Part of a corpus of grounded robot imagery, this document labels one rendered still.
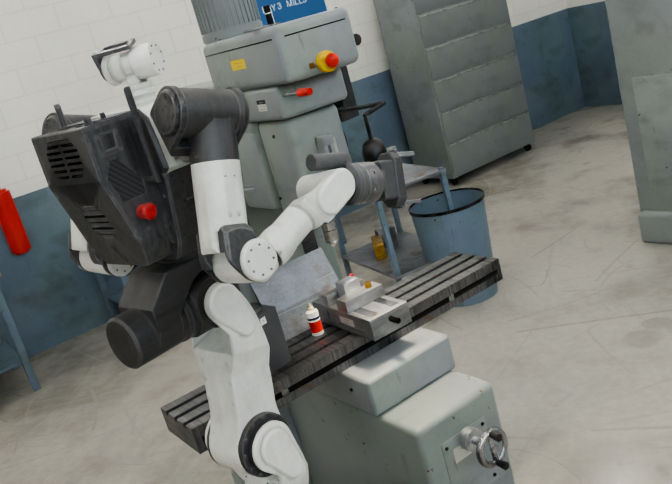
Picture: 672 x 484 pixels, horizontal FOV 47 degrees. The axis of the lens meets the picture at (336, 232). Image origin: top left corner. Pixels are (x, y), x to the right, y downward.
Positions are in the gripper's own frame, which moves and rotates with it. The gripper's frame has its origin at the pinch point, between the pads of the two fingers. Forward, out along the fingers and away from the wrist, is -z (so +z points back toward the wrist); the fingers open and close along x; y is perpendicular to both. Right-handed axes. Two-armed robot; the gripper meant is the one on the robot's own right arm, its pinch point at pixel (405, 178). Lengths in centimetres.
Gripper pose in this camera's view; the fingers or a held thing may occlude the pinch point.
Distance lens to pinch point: 174.2
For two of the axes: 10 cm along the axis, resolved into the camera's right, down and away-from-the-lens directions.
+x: -1.5, -9.9, -0.2
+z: -7.5, 1.2, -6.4
